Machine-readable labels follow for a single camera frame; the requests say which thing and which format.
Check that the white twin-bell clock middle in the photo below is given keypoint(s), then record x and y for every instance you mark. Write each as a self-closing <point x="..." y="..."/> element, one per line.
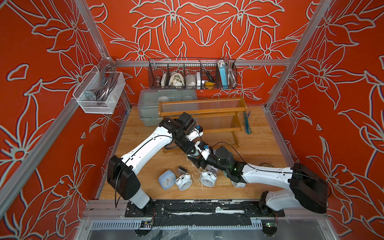
<point x="208" y="178"/>

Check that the lilac square alarm clock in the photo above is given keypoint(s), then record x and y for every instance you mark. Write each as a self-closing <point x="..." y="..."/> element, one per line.
<point x="212" y="169"/>

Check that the white twin-bell clock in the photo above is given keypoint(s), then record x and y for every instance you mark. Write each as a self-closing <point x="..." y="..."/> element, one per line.
<point x="238" y="185"/>
<point x="208" y="178"/>
<point x="184" y="182"/>

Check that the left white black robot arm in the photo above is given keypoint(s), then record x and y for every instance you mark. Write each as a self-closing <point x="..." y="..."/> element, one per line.
<point x="122" y="172"/>

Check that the white twin-bell clock right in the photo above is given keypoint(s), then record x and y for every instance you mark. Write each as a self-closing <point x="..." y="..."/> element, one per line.
<point x="238" y="185"/>

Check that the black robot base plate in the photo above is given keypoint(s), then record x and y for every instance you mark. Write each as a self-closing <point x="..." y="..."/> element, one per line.
<point x="206" y="213"/>

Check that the white twin-bell clock left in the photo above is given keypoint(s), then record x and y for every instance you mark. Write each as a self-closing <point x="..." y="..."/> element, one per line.
<point x="184" y="182"/>

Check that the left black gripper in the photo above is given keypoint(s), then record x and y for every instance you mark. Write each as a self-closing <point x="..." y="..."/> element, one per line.
<point x="189" y="149"/>

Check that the blue rounded alarm clock left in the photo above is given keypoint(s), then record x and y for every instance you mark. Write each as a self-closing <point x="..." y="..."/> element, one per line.
<point x="167" y="179"/>

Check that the wooden two-tier shelf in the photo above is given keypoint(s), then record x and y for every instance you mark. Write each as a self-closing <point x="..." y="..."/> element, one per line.
<point x="214" y="115"/>

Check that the clear plastic storage bin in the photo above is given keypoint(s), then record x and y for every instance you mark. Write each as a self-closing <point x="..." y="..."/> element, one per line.
<point x="148" y="105"/>

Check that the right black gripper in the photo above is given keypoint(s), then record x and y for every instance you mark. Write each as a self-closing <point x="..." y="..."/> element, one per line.
<point x="200" y="163"/>

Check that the white mesh wall basket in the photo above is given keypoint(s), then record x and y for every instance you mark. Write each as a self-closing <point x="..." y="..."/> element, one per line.
<point x="100" y="92"/>

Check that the blue box in basket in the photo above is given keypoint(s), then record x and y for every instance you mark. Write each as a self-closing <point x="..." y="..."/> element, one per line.
<point x="222" y="66"/>

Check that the tape roll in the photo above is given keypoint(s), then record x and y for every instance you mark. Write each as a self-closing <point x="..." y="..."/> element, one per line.
<point x="266" y="165"/>

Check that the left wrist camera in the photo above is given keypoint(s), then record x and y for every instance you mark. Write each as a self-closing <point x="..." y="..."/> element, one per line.
<point x="197" y="132"/>

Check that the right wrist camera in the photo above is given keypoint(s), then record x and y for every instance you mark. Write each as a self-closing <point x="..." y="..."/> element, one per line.
<point x="203" y="149"/>

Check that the black wire wall basket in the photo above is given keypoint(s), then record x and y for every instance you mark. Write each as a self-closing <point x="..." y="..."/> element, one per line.
<point x="199" y="74"/>

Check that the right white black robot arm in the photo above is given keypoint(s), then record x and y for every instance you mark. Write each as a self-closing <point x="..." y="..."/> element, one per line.
<point x="299" y="186"/>

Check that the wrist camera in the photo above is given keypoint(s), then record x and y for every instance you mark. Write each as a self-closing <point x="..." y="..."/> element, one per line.
<point x="197" y="132"/>
<point x="203" y="149"/>

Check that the white cloth in basket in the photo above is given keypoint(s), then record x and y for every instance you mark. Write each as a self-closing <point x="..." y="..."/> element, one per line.
<point x="176" y="80"/>

